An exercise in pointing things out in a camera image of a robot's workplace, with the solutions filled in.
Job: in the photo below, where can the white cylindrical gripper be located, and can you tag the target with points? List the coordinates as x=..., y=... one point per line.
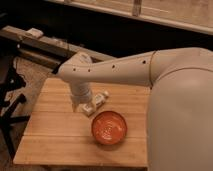
x=80, y=93

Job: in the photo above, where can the white bottle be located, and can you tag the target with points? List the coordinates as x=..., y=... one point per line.
x=97, y=101

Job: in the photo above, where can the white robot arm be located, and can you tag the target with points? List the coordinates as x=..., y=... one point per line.
x=180, y=109

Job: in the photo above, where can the orange ceramic bowl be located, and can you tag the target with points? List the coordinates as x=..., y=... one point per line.
x=109, y=128

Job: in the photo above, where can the long wooden beam ledge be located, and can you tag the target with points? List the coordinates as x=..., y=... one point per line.
x=47, y=44

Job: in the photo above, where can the small white box on ledge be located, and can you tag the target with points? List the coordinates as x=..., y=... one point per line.
x=34, y=33

